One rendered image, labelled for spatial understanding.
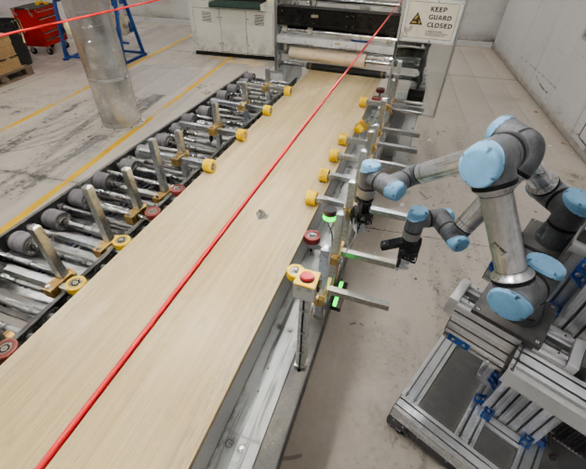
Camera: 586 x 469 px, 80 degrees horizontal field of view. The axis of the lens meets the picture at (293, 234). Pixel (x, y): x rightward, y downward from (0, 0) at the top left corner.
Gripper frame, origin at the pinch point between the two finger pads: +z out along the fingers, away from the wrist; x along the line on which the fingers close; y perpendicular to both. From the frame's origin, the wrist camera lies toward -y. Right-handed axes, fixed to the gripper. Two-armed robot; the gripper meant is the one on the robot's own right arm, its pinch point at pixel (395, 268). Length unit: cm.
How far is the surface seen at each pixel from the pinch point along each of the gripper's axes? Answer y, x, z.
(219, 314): -62, -57, -7
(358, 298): -13.0, -26.3, -2.8
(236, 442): -42, -87, 21
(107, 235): -136, -32, -5
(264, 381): -42, -63, 21
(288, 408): -28, -73, 13
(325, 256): -28.5, -30.6, -26.3
